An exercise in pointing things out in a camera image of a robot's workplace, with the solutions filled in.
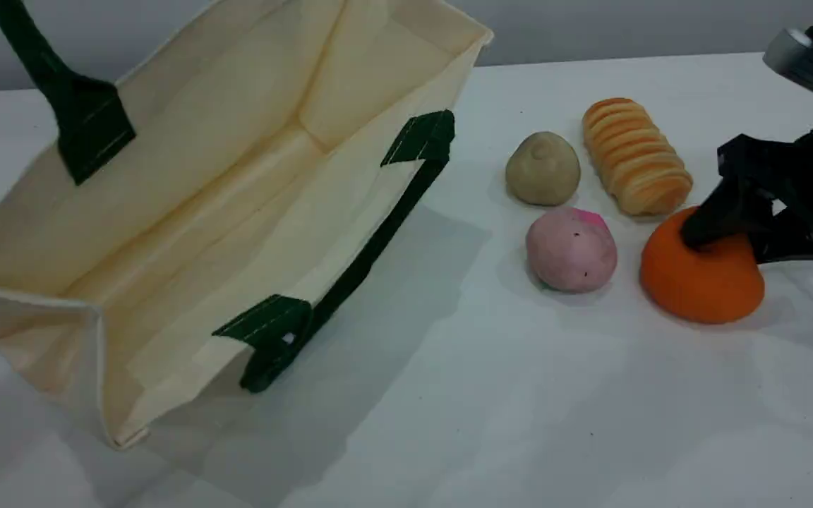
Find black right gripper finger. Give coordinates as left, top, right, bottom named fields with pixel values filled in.
left=749, top=209, right=813, bottom=266
left=680, top=176, right=780, bottom=250

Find ribbed golden toy bread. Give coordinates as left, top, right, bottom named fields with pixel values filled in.
left=582, top=97, right=694, bottom=217

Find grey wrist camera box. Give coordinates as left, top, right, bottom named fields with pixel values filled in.
left=762, top=27, right=813, bottom=110

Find beige round toy potato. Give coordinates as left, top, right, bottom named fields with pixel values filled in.
left=505, top=131, right=582, bottom=207

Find pink toy peach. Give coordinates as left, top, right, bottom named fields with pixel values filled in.
left=525, top=207, right=619, bottom=294

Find white canvas bag green handles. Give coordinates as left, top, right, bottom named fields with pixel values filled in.
left=0, top=0, right=495, bottom=451

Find orange toy fruit with stem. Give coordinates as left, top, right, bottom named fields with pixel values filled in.
left=639, top=206, right=766, bottom=325

